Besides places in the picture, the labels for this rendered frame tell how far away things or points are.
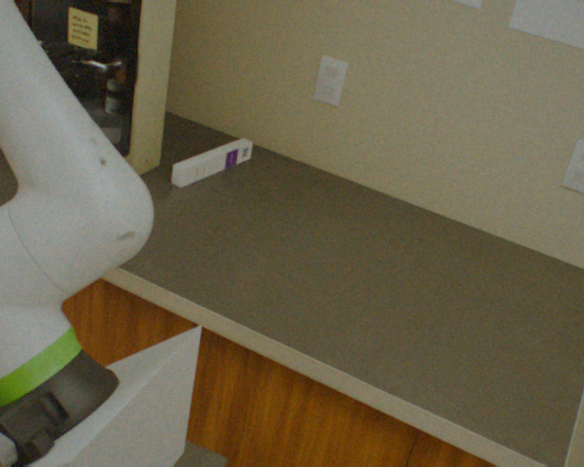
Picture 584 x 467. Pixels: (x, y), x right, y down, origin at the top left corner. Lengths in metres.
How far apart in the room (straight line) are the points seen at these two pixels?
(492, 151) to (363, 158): 0.33
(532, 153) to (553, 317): 0.40
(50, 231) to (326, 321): 0.68
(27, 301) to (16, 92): 0.23
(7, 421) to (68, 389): 0.08
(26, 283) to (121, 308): 0.69
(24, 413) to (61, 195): 0.24
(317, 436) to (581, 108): 0.90
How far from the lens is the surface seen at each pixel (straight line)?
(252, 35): 2.01
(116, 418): 0.85
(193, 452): 1.12
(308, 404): 1.42
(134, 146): 1.74
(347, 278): 1.54
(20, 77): 0.91
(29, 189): 0.90
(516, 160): 1.84
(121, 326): 1.58
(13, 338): 0.90
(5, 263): 0.88
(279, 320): 1.38
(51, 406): 0.92
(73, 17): 1.74
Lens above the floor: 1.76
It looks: 30 degrees down
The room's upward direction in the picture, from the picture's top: 12 degrees clockwise
